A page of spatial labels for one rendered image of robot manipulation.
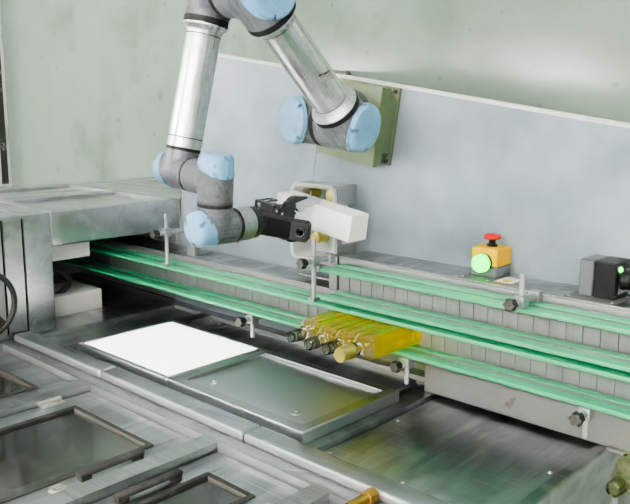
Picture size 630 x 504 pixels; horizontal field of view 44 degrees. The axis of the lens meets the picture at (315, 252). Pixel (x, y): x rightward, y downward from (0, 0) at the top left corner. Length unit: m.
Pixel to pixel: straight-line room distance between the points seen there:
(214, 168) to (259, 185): 0.89
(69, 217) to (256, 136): 0.64
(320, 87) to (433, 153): 0.42
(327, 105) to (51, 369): 1.06
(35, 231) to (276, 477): 1.24
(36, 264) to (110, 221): 0.29
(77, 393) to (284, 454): 0.67
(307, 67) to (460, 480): 0.91
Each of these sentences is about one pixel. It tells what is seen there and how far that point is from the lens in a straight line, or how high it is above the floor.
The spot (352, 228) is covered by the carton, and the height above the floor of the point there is 1.10.
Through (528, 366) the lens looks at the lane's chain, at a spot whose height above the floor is 0.88.
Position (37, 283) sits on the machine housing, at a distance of 2.55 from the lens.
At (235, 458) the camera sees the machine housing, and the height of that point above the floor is 1.43.
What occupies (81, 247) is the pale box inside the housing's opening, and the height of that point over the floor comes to 1.08.
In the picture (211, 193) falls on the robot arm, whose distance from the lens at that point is 1.60.
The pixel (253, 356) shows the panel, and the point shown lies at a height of 1.05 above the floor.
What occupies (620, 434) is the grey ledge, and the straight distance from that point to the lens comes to 1.79.
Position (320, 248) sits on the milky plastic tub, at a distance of 2.29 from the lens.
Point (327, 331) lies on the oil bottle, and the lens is 1.89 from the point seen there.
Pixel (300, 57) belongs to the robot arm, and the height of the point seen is 1.21.
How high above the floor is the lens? 2.43
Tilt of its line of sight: 46 degrees down
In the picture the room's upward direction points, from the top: 101 degrees counter-clockwise
